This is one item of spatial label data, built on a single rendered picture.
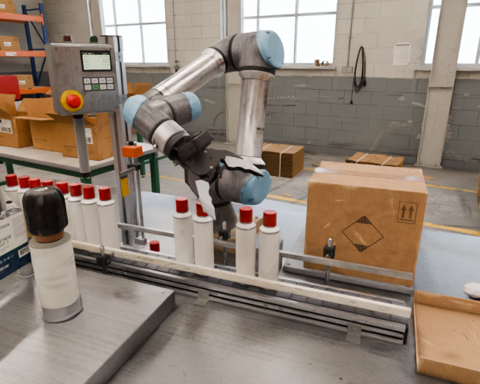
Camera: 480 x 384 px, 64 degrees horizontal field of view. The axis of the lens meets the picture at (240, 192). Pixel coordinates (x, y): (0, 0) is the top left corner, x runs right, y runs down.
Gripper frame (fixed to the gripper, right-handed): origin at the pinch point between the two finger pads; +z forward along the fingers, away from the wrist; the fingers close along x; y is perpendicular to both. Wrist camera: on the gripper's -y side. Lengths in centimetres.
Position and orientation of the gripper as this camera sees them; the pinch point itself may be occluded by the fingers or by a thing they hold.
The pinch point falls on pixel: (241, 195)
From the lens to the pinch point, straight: 81.3
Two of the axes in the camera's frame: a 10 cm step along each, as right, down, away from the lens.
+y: -1.0, 4.9, 8.7
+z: 7.3, 6.3, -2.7
